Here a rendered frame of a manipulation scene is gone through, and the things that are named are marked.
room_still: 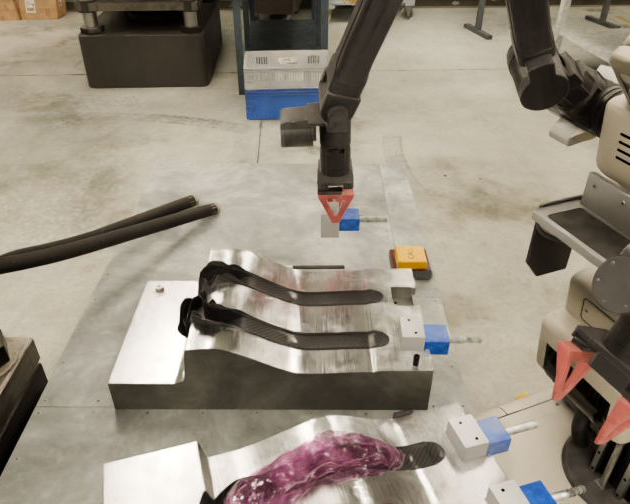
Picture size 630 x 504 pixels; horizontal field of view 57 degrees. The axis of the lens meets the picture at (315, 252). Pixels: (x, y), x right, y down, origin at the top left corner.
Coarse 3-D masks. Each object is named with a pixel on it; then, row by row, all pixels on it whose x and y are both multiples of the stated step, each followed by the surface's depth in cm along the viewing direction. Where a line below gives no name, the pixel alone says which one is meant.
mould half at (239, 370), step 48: (192, 288) 109; (240, 288) 98; (336, 288) 105; (384, 288) 104; (144, 336) 98; (192, 336) 88; (240, 336) 89; (144, 384) 90; (192, 384) 90; (240, 384) 90; (288, 384) 90; (336, 384) 90; (384, 384) 90
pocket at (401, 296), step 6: (390, 288) 105; (396, 288) 105; (402, 288) 105; (408, 288) 105; (414, 288) 104; (396, 294) 106; (402, 294) 106; (408, 294) 106; (414, 294) 105; (396, 300) 106; (402, 300) 106; (408, 300) 106; (414, 300) 104
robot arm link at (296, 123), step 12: (288, 108) 102; (300, 108) 102; (312, 108) 101; (336, 108) 95; (288, 120) 100; (300, 120) 100; (312, 120) 100; (336, 120) 96; (288, 132) 102; (300, 132) 102; (312, 132) 102; (288, 144) 103; (300, 144) 103; (312, 144) 104
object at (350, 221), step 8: (336, 208) 114; (352, 208) 116; (328, 216) 112; (344, 216) 114; (352, 216) 114; (360, 216) 115; (368, 216) 115; (376, 216) 115; (384, 216) 115; (328, 224) 113; (336, 224) 113; (344, 224) 114; (352, 224) 113; (328, 232) 114; (336, 232) 114
